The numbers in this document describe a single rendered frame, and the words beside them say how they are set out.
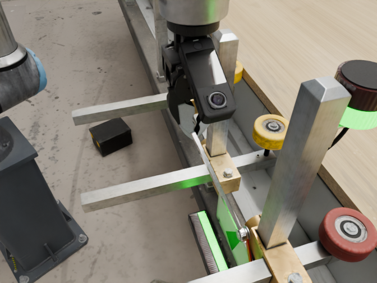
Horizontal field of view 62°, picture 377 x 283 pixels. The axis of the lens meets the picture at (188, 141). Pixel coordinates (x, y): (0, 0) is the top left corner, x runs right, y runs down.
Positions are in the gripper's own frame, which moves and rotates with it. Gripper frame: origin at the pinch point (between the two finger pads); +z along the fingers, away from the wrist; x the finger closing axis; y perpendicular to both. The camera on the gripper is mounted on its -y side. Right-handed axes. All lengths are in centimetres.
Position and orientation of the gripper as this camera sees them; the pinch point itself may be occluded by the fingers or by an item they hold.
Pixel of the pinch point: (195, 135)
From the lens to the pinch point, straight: 53.7
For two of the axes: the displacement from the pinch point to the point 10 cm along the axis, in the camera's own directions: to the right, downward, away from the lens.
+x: -9.5, 2.1, -2.1
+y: -3.0, -6.7, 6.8
